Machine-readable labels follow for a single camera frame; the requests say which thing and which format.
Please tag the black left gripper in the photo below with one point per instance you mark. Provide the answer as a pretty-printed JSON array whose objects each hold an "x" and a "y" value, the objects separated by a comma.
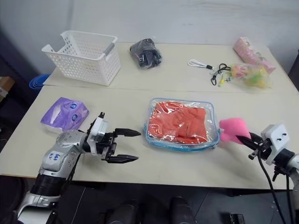
[{"x": 109, "y": 144}]

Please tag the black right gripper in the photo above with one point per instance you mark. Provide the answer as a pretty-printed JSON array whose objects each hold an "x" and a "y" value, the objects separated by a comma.
[{"x": 261, "y": 147}]

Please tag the pink plush toy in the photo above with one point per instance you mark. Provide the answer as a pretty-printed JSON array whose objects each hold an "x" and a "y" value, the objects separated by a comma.
[{"x": 233, "y": 128}]

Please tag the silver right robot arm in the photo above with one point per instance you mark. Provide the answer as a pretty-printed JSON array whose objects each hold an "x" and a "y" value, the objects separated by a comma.
[{"x": 294, "y": 162}]

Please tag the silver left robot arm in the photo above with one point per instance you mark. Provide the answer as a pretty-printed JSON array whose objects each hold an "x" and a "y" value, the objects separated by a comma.
[{"x": 67, "y": 142}]

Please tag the clear plastic pouch blue trim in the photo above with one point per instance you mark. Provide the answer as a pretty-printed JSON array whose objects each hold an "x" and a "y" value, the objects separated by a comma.
[{"x": 211, "y": 116}]

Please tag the orange cloth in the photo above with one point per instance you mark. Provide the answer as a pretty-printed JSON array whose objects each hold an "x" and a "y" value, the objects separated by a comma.
[{"x": 177, "y": 121}]

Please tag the clear bag of colourful toys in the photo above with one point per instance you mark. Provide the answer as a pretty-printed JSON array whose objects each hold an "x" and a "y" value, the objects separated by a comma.
[{"x": 250, "y": 75}]

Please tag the yellow green small clip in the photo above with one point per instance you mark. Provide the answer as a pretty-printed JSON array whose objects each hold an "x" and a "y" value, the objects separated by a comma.
[{"x": 222, "y": 81}]

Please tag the dark rounded shape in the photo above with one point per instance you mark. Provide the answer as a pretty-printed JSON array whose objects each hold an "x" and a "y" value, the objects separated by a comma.
[{"x": 125, "y": 211}]

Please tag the purple tissue pack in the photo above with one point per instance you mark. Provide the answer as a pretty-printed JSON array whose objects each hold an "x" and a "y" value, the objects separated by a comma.
[{"x": 63, "y": 114}]

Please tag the pink tissue pack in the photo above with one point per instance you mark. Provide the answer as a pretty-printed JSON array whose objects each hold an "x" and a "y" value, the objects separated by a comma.
[{"x": 251, "y": 53}]

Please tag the white perforated plastic basket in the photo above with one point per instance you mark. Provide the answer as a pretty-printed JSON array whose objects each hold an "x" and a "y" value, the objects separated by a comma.
[{"x": 86, "y": 63}]

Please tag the blue stacked bowls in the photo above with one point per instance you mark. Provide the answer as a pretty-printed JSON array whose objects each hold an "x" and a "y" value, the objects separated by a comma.
[{"x": 38, "y": 81}]

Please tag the brown cardboard box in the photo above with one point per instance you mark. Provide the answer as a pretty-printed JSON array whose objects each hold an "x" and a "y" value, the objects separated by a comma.
[{"x": 5, "y": 87}]

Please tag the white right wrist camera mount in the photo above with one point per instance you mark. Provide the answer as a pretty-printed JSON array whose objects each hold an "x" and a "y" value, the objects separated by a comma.
[{"x": 278, "y": 133}]

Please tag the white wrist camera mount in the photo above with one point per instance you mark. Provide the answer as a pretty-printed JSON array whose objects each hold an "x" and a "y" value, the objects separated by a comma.
[
  {"x": 99, "y": 127},
  {"x": 278, "y": 133}
]

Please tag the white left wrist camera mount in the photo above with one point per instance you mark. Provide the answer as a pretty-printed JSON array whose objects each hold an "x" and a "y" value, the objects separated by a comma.
[{"x": 99, "y": 127}]

